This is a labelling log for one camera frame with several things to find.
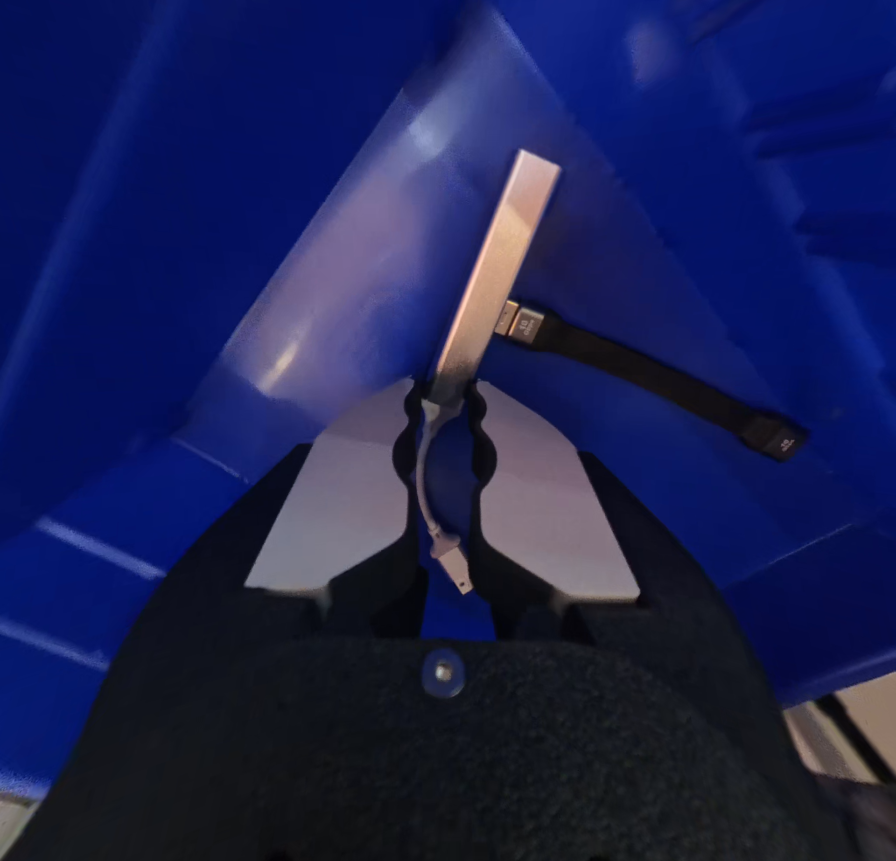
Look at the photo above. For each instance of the blue plastic bin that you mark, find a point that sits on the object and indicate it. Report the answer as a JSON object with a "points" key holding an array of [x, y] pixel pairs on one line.
{"points": [[140, 175]]}

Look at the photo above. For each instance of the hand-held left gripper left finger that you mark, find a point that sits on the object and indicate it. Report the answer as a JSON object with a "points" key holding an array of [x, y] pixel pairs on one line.
{"points": [[336, 497]]}

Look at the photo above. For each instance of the silver usb hub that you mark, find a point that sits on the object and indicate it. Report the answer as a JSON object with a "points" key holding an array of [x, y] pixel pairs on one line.
{"points": [[497, 259]]}

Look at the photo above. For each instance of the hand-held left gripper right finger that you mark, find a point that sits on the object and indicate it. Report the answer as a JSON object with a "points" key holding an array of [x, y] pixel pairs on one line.
{"points": [[546, 511]]}

